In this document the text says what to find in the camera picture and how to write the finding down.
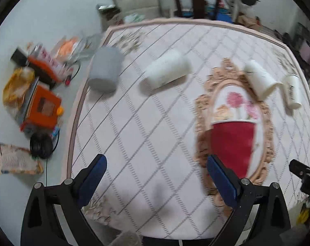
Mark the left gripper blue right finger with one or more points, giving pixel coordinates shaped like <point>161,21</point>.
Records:
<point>272,218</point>

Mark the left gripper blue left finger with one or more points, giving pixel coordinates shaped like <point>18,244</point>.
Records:
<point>41,225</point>

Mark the red paper cup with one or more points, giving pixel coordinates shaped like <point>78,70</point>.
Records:
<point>232,143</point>

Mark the white paper cup right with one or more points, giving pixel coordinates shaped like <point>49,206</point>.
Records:
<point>292,90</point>

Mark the white paper cup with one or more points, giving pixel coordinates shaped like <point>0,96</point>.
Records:
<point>292,90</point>
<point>166,69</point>
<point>261,81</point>

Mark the white paper cup middle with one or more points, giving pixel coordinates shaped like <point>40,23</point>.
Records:
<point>261,81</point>

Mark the grey cup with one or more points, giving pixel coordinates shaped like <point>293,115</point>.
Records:
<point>105,70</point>

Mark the white paper cup left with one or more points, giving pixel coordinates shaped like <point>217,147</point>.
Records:
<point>166,69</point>

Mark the printed paper packet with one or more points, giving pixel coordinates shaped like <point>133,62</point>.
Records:
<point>17,160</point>

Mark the black headphones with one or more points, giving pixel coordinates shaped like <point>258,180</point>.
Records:
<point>41,145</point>

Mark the orange box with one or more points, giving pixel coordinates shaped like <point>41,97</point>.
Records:
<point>39,110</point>

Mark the patterned white tablecloth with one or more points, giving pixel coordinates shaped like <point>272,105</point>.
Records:
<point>155,183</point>

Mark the yellow plastic bag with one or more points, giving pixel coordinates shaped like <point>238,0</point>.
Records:
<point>16,88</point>

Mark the orange pink bottle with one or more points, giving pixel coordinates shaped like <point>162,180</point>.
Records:
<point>58,71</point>

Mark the black cylinder bottle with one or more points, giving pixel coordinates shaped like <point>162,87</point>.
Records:
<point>19,58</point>

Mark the orange snack bag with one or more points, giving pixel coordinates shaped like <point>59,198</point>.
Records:
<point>65,47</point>

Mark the clear glass tray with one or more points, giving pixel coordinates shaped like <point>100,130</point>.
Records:
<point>86,47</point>

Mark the small printed carton box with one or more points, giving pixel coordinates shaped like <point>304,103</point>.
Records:
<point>110,15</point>

